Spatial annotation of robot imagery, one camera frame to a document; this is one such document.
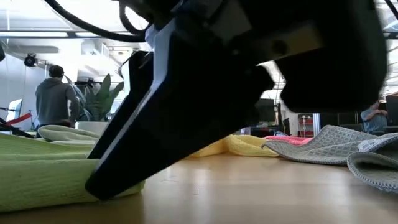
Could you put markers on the black partition screen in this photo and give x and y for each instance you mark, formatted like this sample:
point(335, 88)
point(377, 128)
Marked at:
point(342, 118)

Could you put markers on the red bar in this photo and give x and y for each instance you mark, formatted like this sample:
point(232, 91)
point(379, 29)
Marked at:
point(20, 119)

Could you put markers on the person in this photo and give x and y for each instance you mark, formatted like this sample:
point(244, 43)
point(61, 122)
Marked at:
point(56, 99)
point(374, 119)

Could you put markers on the black monitor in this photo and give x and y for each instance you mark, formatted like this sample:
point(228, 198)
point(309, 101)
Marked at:
point(265, 110)

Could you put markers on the lime green microfiber towel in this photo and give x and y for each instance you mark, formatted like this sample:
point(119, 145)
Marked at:
point(40, 177)

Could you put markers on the snake plant in white pot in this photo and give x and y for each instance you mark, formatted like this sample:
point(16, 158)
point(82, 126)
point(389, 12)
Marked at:
point(99, 102)

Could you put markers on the white-backed monitor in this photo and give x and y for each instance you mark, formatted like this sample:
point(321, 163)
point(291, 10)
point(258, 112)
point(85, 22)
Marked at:
point(15, 109)

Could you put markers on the black ceiling spotlight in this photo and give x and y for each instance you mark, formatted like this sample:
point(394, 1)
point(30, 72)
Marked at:
point(30, 60)

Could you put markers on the pink microfiber towel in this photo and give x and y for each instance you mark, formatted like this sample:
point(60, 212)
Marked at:
point(289, 140)

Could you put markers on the yellow microfiber towel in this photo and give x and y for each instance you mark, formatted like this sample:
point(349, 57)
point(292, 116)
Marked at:
point(242, 146)

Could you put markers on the grey waffle-weave towel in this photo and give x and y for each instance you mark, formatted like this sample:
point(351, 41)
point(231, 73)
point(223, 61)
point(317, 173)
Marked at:
point(326, 146)

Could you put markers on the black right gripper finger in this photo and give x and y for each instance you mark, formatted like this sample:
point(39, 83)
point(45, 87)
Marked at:
point(136, 74)
point(174, 124)

